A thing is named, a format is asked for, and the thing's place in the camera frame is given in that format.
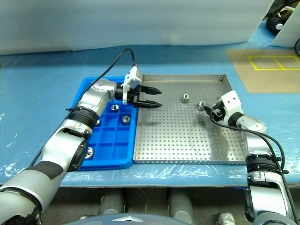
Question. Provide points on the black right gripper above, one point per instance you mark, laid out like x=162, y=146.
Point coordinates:
x=219, y=111

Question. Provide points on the blue plastic table cover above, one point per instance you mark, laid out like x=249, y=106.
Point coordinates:
x=187, y=62

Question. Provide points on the perforated metal tray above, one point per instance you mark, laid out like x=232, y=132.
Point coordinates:
x=178, y=140

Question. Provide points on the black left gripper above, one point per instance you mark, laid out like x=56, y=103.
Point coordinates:
x=134, y=96

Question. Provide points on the brown cardboard sheet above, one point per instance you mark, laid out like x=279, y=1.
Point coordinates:
x=264, y=80

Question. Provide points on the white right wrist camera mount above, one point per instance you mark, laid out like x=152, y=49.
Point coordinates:
x=232, y=100

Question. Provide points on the black wheeled machine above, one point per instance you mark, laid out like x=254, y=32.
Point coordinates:
x=273, y=23

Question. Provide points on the white shoe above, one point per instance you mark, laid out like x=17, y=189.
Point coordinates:
x=226, y=218
x=83, y=217

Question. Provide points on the blue compartment tray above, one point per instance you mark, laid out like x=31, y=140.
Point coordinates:
x=110, y=145

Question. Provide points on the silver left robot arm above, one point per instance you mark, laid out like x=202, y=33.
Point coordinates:
x=61, y=145

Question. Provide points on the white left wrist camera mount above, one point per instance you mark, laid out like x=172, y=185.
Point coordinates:
x=131, y=77

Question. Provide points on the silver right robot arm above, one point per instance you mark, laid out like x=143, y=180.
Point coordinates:
x=264, y=187

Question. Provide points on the grey rounded leg shape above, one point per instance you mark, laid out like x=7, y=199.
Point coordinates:
x=112, y=202
x=180, y=205

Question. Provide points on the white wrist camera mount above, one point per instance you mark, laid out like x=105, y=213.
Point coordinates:
x=232, y=100
x=131, y=77

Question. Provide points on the white slanted panel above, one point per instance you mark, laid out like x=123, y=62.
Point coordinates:
x=287, y=32

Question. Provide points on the blue-grey torso shell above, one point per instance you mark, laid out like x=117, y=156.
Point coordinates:
x=122, y=220

